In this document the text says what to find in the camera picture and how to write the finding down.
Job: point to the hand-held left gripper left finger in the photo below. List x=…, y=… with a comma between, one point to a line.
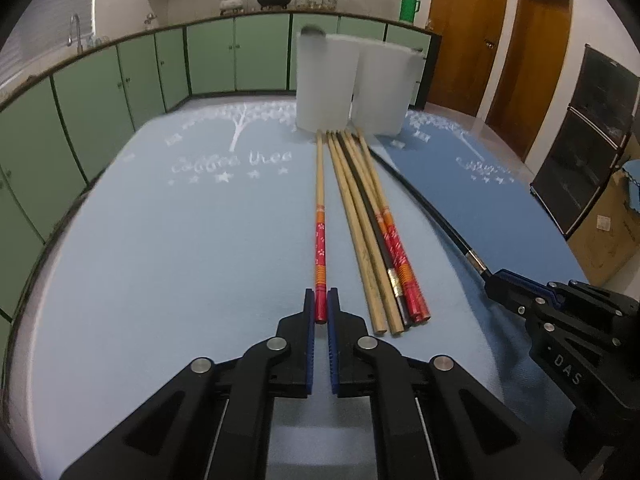
x=309, y=340

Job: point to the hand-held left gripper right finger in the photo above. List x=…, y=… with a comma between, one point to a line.
x=332, y=345

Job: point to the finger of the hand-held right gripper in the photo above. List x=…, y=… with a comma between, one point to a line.
x=522, y=281
x=507, y=295

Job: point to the long black chopstick metal band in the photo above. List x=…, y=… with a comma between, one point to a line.
x=450, y=235

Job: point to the plain wooden chopstick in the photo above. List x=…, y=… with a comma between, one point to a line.
x=375, y=260
x=361, y=257

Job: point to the cardboard box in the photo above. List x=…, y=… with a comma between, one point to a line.
x=610, y=240

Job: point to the dark blue printed mat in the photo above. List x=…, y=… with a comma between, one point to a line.
x=475, y=195

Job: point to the black glass-front cabinet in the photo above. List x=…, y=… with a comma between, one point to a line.
x=585, y=150

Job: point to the blue cloth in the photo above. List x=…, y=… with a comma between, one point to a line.
x=634, y=185

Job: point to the light blue printed mat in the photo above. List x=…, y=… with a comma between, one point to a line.
x=175, y=260

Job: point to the closed wooden door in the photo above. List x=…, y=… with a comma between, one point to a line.
x=465, y=35

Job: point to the green thermos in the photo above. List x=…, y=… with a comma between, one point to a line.
x=410, y=6

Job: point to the green lower kitchen cabinets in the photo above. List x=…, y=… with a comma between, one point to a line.
x=90, y=100

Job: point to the glass jars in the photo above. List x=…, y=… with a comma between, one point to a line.
x=315, y=2

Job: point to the black wok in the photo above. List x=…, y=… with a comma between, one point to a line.
x=273, y=1

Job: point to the silver cooking pot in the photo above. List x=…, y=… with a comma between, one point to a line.
x=232, y=2

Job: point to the metal sink faucet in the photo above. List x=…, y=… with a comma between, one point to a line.
x=75, y=30

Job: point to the window blinds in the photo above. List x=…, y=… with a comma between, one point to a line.
x=45, y=15

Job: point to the wooden door with frame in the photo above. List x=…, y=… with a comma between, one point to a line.
x=535, y=70

